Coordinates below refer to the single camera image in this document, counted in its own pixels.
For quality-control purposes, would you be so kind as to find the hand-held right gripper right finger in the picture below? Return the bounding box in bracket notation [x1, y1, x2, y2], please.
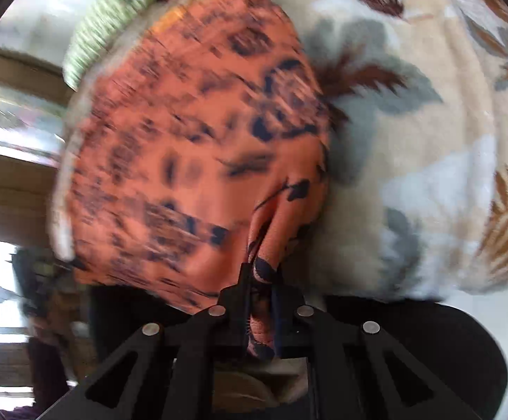
[272, 286, 485, 420]

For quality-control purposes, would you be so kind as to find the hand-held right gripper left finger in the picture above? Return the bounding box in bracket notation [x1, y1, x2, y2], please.
[35, 262, 255, 420]

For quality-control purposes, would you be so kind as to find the orange floral garment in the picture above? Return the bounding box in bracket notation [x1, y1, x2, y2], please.
[55, 0, 331, 362]

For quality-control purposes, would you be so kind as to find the dark cloth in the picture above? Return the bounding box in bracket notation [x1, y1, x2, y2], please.
[90, 286, 508, 420]

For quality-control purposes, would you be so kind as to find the leaf print blanket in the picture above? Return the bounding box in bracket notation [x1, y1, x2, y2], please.
[48, 0, 508, 302]

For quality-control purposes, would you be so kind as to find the wooden stained glass door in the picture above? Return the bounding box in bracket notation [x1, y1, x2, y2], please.
[0, 48, 88, 403]

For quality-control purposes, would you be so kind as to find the green checkered pillow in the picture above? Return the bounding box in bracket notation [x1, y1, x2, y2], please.
[61, 0, 156, 90]

